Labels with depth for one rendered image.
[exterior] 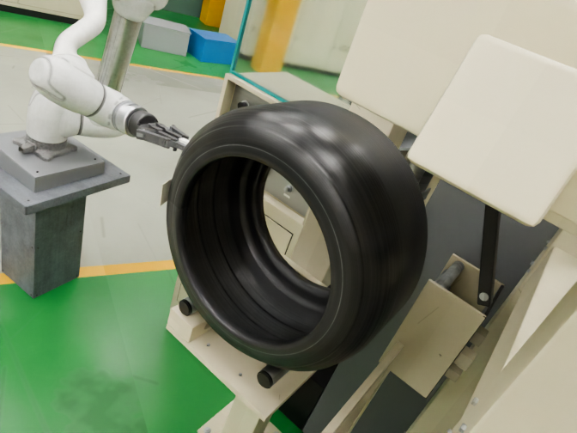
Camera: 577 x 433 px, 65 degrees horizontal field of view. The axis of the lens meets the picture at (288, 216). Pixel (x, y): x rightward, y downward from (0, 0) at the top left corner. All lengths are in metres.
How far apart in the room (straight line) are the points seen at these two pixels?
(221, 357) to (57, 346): 1.16
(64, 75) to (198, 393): 1.45
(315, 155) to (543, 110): 0.54
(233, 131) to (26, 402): 1.53
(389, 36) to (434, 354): 0.89
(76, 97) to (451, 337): 1.10
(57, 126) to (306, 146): 1.41
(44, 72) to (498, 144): 1.10
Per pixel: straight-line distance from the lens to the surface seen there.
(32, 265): 2.37
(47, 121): 2.05
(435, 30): 0.45
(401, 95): 0.46
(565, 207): 0.43
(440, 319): 1.16
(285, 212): 1.73
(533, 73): 0.34
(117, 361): 2.24
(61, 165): 2.08
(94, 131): 2.11
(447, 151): 0.33
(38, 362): 2.24
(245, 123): 0.90
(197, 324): 1.24
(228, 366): 1.25
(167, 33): 6.67
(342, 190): 0.80
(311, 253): 1.35
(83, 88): 1.30
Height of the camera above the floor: 1.75
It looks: 30 degrees down
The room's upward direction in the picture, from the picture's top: 20 degrees clockwise
